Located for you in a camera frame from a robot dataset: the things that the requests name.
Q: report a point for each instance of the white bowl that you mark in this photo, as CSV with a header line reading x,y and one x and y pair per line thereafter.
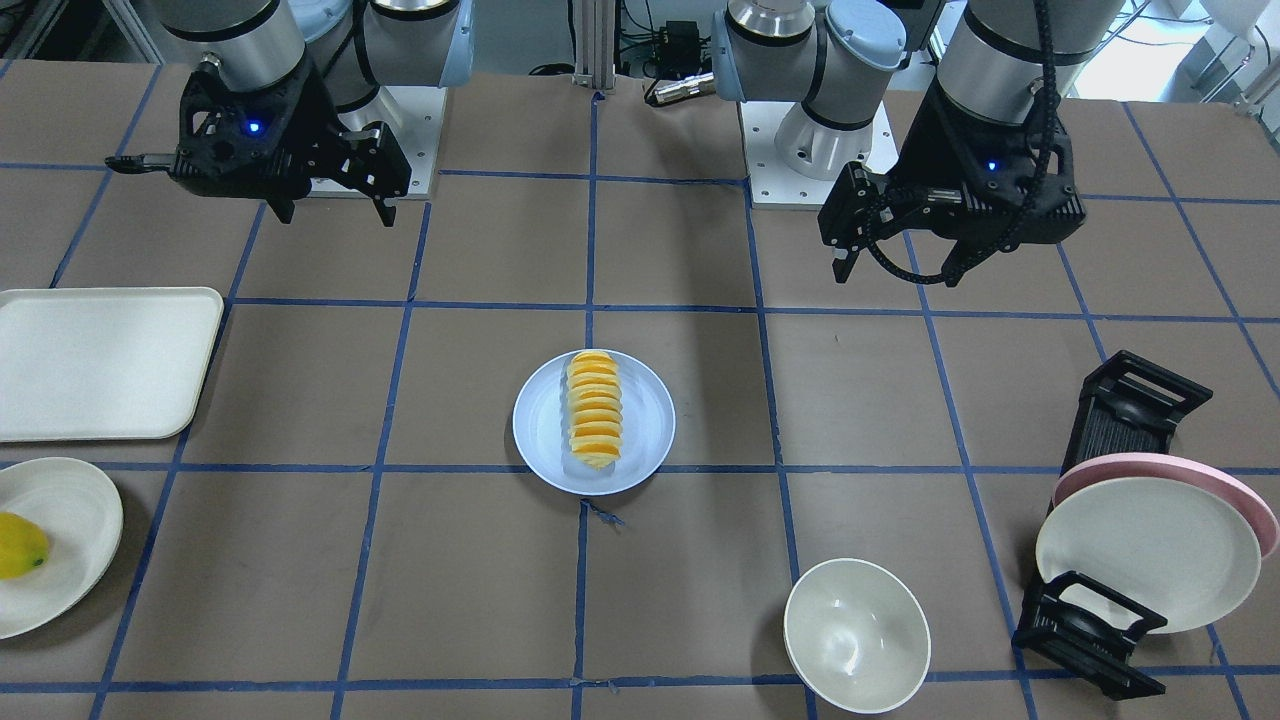
x,y
857,636

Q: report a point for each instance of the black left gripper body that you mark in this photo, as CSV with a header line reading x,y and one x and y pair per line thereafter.
x,y
922,152

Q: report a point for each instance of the yellow lemon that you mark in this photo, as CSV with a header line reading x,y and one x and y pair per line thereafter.
x,y
25,547

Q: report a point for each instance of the black plate rack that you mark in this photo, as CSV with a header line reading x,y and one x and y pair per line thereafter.
x,y
1127,404

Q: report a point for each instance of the sliced bread loaf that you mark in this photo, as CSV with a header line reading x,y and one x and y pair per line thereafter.
x,y
593,393

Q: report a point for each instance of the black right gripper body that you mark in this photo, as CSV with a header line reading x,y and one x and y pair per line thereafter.
x,y
322,128

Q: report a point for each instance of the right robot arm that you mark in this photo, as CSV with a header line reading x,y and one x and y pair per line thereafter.
x,y
356,45

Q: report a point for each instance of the cream plate in rack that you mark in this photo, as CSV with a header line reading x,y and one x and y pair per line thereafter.
x,y
1173,548

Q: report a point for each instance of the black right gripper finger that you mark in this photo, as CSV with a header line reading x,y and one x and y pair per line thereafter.
x,y
386,209
283,207

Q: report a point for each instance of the white rectangular tray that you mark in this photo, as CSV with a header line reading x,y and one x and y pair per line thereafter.
x,y
104,363

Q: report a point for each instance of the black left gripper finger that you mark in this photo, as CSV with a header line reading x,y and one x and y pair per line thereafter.
x,y
844,260
961,259

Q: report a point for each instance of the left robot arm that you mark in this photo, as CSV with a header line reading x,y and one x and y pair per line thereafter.
x,y
837,61

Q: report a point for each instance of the aluminium frame post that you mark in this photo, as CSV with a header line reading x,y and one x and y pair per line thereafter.
x,y
595,35

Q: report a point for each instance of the blue plate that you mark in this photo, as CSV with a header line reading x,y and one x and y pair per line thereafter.
x,y
540,423

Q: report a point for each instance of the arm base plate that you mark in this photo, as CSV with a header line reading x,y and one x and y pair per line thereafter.
x,y
415,114
790,165

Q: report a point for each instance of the pink plate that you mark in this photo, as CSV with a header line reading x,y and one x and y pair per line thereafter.
x,y
1248,503

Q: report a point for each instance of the cream plate under lemon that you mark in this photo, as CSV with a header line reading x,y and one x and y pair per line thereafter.
x,y
80,511

